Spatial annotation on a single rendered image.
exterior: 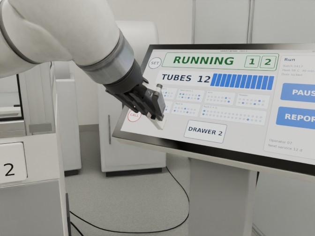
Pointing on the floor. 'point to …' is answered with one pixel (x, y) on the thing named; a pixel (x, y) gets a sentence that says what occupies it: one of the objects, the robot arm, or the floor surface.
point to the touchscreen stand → (220, 199)
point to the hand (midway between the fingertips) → (157, 118)
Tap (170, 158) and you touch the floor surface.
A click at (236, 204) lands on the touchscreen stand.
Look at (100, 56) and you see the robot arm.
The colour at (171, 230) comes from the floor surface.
